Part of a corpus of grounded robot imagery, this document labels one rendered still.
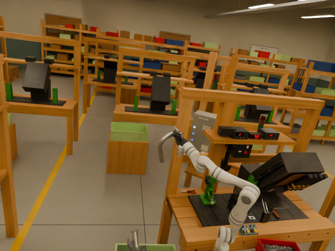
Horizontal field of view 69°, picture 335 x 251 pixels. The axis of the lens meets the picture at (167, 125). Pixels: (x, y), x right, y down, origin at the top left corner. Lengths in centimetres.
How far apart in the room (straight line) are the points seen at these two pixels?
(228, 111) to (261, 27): 1111
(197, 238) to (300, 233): 98
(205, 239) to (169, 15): 1058
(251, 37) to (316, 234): 1110
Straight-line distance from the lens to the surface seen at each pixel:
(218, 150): 242
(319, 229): 277
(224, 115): 228
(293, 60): 1061
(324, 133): 822
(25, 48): 1252
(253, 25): 1306
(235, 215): 156
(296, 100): 267
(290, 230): 257
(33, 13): 1231
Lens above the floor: 235
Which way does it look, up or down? 20 degrees down
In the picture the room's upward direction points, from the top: 9 degrees clockwise
